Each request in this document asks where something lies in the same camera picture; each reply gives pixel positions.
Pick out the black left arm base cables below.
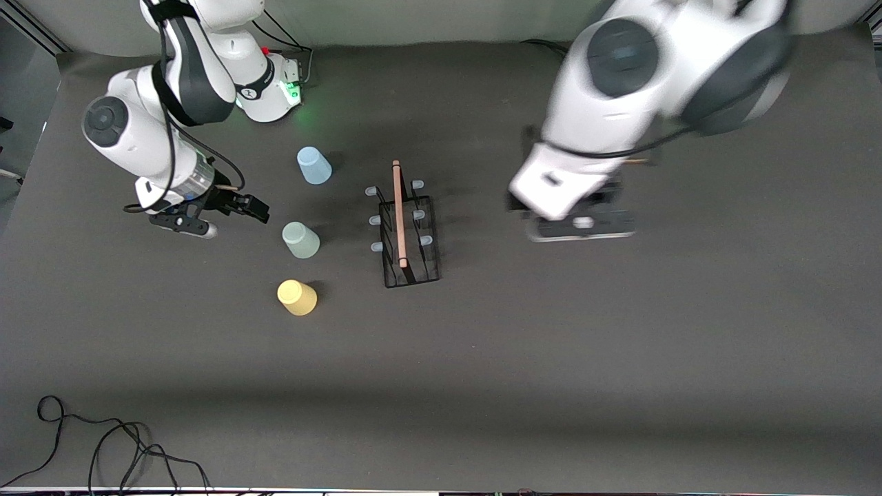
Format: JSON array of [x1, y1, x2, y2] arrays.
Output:
[[520, 38, 573, 59]]

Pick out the pale blue plastic cup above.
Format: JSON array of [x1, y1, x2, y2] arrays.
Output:
[[296, 146, 333, 185]]

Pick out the dark grey table cloth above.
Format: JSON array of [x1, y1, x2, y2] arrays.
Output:
[[0, 24, 882, 491]]

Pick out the grey metal frame rail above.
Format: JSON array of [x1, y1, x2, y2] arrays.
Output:
[[0, 0, 71, 54]]

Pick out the pale green plastic cup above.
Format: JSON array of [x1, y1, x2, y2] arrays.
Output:
[[282, 221, 321, 260]]

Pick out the black arm base cables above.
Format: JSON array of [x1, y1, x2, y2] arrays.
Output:
[[252, 19, 316, 87], [520, 38, 573, 59]]

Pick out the black wire cup holder rack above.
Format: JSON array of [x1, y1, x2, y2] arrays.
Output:
[[365, 160, 442, 289]]

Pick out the yellow plastic cup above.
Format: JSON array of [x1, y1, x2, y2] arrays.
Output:
[[277, 279, 318, 317]]

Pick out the thin black loose cable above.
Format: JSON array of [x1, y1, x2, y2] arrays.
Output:
[[0, 395, 211, 494]]

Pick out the black right arm base cables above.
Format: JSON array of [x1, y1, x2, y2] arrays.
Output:
[[252, 19, 316, 87]]

